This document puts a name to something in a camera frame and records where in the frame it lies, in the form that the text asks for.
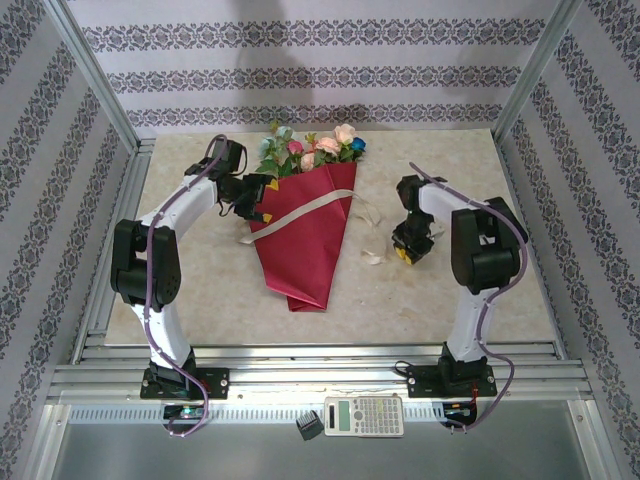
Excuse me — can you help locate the aluminium side rail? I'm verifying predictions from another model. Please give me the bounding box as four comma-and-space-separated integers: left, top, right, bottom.
69, 138, 154, 364
493, 138, 570, 360

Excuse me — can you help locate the aluminium frame post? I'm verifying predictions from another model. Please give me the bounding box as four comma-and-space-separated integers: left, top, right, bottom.
491, 0, 585, 146
41, 0, 142, 154

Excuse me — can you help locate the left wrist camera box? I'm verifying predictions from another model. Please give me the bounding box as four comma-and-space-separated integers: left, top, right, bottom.
218, 139, 250, 175

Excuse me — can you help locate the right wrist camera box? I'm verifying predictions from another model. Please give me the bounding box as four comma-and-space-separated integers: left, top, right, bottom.
396, 174, 421, 212

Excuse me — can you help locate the light teal fake flower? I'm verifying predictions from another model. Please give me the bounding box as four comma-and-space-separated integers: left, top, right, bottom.
255, 119, 296, 176

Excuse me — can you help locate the perforated metal cable tray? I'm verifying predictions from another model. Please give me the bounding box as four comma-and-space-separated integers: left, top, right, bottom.
66, 402, 449, 425

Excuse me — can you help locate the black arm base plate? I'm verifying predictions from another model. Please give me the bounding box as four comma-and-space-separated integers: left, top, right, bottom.
139, 367, 231, 401
407, 363, 497, 400

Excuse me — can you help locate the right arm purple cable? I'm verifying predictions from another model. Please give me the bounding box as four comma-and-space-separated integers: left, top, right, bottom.
408, 160, 531, 435

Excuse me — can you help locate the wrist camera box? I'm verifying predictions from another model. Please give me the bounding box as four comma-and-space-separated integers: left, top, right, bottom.
396, 174, 421, 212
218, 139, 250, 175

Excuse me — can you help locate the aluminium front rail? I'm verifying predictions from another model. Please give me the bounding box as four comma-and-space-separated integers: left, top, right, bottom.
47, 342, 596, 401

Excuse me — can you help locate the grey scientific calculator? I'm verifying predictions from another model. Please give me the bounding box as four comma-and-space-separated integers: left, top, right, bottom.
323, 394, 405, 439

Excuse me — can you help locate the steel sheet panel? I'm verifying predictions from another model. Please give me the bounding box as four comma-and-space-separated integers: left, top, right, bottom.
29, 403, 614, 480

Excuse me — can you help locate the beige ribbon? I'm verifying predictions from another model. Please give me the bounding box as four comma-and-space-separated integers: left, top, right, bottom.
237, 188, 389, 266

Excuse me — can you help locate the red maroon wrapping paper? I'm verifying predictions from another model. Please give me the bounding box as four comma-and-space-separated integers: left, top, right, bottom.
248, 160, 359, 312

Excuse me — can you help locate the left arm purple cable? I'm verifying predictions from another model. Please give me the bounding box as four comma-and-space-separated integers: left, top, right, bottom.
142, 133, 229, 439

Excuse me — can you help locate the small black ribbed block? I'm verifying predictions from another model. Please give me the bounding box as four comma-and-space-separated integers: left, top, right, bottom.
295, 410, 321, 441

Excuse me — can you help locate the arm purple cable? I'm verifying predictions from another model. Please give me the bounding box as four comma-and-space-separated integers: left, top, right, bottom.
408, 160, 531, 435
142, 133, 229, 439

